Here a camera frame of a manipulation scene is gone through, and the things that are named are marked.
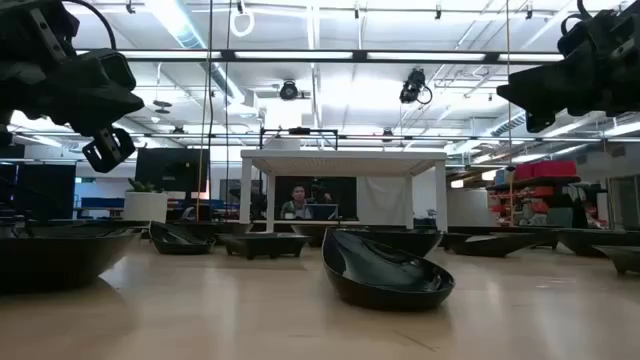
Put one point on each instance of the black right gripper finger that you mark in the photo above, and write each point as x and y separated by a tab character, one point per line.
540	122
555	87

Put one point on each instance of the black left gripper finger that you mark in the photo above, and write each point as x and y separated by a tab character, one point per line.
107	150
95	102

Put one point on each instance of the large black round bowl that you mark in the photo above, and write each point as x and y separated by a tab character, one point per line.
60	260

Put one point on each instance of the black footed bowl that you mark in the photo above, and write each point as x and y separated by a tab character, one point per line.
622	257

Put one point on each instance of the black wide bowl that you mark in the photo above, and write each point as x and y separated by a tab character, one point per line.
410	240

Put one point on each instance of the black rectangular footed plate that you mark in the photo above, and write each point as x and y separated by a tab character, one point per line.
265	245

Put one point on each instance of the small black round bowl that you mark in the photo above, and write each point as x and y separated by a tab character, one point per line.
312	237

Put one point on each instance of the large black leaf-shaped plate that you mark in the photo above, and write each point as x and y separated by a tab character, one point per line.
380	285

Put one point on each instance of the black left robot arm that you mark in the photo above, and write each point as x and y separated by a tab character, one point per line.
30	25

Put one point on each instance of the small black leaf-shaped plate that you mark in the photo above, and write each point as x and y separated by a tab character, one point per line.
180	247

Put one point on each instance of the red storage bins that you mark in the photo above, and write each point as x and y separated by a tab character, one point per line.
547	170

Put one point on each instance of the green succulent plant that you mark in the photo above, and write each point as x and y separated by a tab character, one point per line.
142	187

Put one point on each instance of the dark storage rack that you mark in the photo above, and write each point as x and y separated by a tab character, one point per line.
550	182

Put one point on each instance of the black monitor screen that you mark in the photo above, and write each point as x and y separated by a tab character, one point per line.
170	170

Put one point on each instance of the white round plant pot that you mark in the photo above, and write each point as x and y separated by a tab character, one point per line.
145	207

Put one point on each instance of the black partition panel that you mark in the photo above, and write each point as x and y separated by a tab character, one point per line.
45	190

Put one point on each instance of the black overhead light bar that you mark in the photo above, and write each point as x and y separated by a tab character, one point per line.
227	55

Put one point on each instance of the black wavy deep bowl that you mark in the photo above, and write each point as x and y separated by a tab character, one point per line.
230	229

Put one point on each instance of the white hanging cloth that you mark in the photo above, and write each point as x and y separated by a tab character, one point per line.
382	200

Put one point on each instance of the black ceiling spotlight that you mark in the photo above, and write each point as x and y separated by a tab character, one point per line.
288	91

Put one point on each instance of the person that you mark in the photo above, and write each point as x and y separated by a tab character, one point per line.
297	207

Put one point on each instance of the white perforated metal shelf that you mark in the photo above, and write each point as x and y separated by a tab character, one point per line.
340	162

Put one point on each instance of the grey laptop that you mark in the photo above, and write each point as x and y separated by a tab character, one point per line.
320	212

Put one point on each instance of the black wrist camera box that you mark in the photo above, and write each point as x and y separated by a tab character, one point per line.
110	67

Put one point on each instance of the silver ventilation duct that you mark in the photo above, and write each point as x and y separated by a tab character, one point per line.
185	30

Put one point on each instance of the black overhead camera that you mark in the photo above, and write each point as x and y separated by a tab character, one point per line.
412	85

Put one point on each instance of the black metal frame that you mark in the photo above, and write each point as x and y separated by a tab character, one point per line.
299	131

